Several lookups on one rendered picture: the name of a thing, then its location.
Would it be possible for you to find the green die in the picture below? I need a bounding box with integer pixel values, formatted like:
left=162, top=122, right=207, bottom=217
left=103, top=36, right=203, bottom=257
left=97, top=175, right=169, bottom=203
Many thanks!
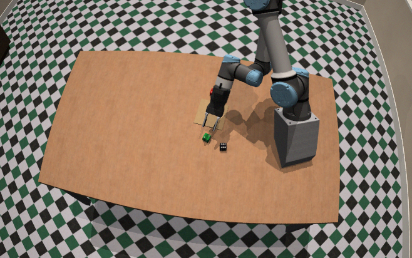
left=202, top=133, right=211, bottom=143

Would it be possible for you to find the tan square mat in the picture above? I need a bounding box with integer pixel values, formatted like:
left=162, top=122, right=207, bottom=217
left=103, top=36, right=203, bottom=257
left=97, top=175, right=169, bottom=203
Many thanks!
left=194, top=99, right=229, bottom=130

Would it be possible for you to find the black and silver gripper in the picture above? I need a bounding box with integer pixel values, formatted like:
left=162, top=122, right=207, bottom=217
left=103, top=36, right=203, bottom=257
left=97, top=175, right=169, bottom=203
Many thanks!
left=202, top=76, right=233, bottom=131

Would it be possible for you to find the black die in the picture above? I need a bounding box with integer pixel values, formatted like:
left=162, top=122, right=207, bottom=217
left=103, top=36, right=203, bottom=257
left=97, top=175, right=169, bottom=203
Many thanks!
left=220, top=143, right=227, bottom=151

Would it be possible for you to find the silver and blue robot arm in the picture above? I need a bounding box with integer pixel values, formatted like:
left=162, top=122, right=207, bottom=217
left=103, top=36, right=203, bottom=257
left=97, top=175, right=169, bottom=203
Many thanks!
left=218, top=0, right=311, bottom=121

